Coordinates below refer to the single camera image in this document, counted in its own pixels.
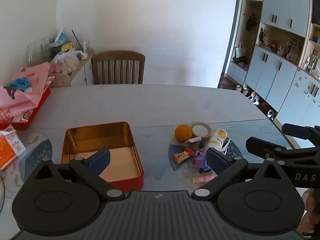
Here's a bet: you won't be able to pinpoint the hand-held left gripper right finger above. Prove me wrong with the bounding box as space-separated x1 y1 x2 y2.
191 147 293 202

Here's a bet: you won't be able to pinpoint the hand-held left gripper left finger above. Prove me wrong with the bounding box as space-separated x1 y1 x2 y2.
32 148 125 202

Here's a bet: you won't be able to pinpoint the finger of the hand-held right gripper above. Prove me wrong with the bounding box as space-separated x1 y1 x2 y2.
282 123 320 147
246 137 320 166

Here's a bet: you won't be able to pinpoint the red tin box gold interior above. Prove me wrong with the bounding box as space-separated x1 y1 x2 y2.
61 122 145 193

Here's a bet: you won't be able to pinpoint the purple toy figure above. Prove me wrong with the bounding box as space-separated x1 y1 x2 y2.
194 150 212 173

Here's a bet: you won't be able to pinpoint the white-rimmed sunglasses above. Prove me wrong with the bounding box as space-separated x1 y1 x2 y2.
220 137 231 155

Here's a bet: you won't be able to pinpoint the yellow and white bottle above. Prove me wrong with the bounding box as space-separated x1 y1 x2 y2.
206 128 228 152

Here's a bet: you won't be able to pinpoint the pink candy packet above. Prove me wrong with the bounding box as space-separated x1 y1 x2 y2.
194 174 215 184

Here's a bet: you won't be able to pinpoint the pink sticky note block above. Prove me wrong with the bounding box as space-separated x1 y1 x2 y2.
184 137 202 147

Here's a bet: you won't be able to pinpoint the orange candy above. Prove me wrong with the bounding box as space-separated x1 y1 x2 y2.
173 148 197 165

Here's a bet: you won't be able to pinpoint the orange fruit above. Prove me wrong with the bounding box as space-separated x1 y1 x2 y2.
174 124 193 142

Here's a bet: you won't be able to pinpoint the person's right hand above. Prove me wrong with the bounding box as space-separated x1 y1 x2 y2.
302 189 320 238

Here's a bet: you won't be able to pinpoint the clear tape roll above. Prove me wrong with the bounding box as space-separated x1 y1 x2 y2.
191 122 212 138

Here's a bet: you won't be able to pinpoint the round blue white placemat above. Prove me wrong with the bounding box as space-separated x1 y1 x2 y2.
168 127 243 191
5 132 53 183

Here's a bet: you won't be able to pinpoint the red cardboard box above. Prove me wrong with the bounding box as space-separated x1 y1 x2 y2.
0 85 51 130

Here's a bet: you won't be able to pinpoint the white side cabinet wooden top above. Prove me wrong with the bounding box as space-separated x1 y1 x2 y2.
50 48 95 88

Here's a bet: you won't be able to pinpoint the orange and white carton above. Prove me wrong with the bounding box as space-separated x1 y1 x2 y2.
0 127 27 172

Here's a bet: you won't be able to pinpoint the wooden chair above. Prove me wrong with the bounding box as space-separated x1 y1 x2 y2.
91 51 146 85

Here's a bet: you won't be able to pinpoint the pink paper bag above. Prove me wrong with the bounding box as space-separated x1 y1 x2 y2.
0 62 54 117

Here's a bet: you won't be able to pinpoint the white tote bag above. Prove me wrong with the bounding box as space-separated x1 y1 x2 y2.
235 41 248 59

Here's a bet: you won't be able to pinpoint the clear plastic bag of goods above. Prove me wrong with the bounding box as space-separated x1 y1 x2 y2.
50 50 81 75

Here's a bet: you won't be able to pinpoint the blue cloth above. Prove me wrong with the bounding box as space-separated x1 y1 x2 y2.
6 78 32 92

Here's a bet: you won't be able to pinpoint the yellow container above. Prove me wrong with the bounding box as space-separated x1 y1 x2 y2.
61 41 75 53

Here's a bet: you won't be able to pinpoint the thin black stick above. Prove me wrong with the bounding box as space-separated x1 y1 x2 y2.
72 29 82 51

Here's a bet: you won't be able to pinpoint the clear glass jar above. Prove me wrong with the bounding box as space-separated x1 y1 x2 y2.
26 38 52 67

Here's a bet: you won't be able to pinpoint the large white wall cabinet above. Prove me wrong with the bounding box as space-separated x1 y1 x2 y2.
224 0 320 140

